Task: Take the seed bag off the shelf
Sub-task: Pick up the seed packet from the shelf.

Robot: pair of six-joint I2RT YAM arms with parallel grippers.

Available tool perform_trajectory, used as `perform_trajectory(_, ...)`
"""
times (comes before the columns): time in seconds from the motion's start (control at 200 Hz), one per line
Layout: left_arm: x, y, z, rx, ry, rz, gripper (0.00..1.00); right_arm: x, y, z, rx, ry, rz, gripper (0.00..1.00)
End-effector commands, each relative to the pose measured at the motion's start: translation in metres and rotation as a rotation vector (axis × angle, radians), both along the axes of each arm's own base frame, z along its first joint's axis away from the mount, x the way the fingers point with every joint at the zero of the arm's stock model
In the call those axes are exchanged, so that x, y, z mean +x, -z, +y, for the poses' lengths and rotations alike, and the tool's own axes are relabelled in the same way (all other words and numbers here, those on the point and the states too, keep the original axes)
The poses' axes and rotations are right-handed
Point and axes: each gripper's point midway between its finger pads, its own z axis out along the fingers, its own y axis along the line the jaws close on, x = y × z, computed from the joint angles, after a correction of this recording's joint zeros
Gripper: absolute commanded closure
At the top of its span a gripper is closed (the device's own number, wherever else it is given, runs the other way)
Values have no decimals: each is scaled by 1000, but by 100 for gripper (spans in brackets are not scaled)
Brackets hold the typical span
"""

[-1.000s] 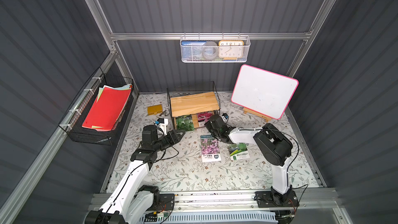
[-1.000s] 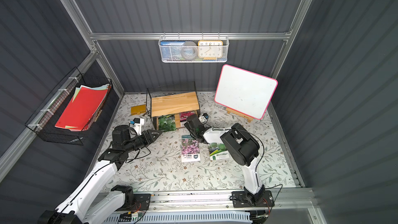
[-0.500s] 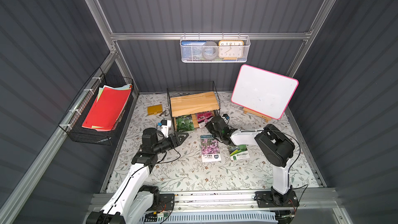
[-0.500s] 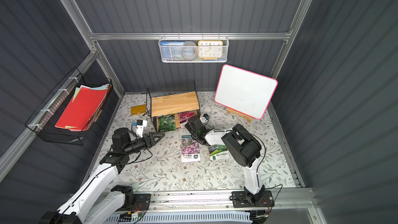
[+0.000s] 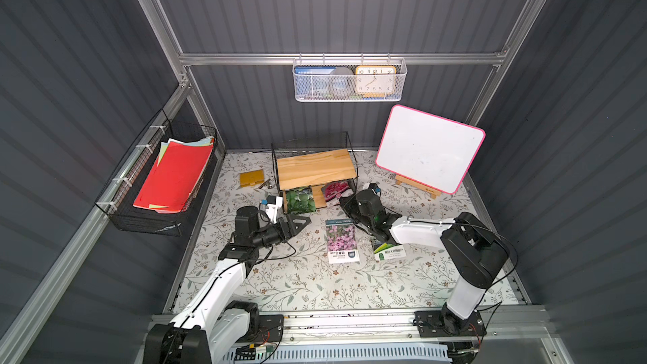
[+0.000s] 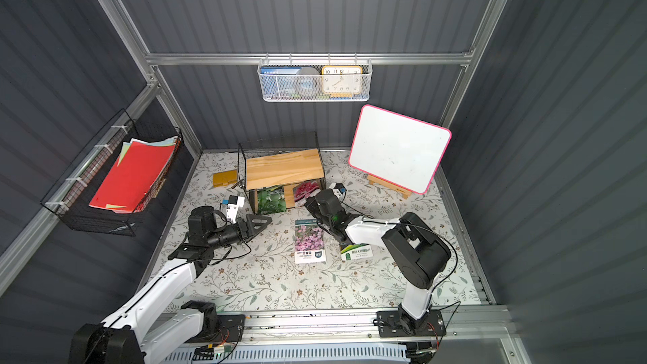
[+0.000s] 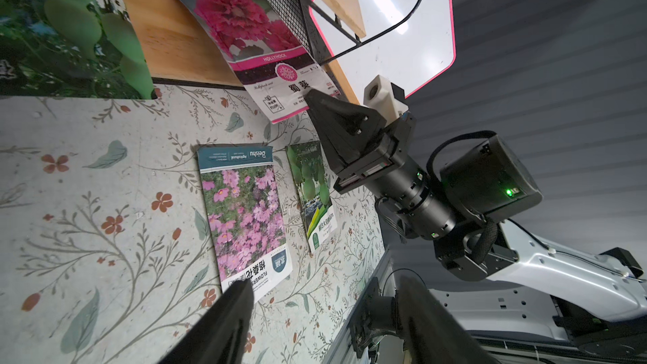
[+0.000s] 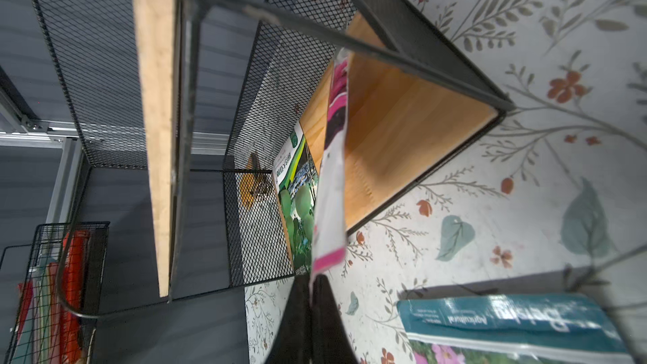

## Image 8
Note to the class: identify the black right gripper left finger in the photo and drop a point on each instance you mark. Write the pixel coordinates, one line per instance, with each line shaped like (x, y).
(293, 342)

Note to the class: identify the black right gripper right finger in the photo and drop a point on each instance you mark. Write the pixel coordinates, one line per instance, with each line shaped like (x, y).
(329, 340)

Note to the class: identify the pink flower seed bag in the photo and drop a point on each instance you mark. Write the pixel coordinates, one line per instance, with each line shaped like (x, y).
(329, 242)

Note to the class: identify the dark green seed bag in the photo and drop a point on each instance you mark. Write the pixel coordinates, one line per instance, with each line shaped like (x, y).
(296, 181)

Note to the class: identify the purple flower seed bag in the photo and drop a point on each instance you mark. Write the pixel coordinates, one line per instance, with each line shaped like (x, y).
(544, 328)

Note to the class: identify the black wire wooden shelf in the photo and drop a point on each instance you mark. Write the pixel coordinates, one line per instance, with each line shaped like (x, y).
(93, 48)

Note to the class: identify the black wire wall basket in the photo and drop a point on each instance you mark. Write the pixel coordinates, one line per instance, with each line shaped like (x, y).
(59, 295)

